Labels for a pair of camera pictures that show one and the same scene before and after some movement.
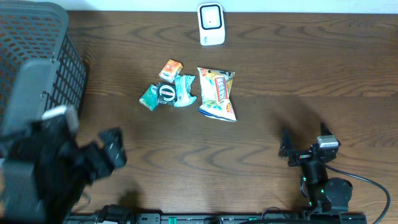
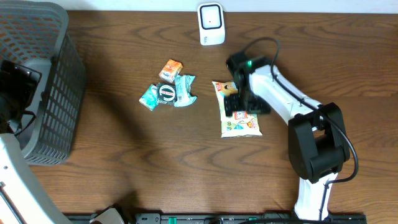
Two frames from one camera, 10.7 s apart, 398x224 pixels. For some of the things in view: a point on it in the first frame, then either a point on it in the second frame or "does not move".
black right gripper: x=286 y=150 → x=260 y=106
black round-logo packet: x=166 y=93 does not move
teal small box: x=150 y=98 does not move
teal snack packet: x=183 y=88 does not move
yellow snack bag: x=216 y=86 → x=240 y=123
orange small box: x=170 y=70 does not move
